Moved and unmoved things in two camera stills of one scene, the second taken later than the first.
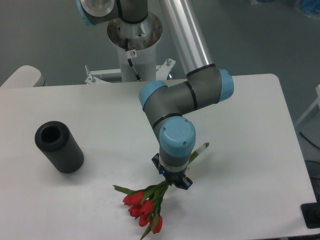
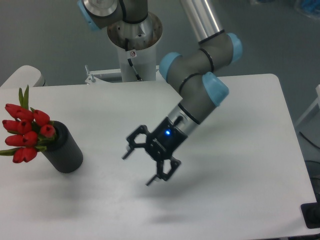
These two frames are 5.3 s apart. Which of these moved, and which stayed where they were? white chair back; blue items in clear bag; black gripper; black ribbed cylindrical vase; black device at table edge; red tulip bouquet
Moved: red tulip bouquet; black gripper
Stayed: white chair back; blue items in clear bag; black ribbed cylindrical vase; black device at table edge
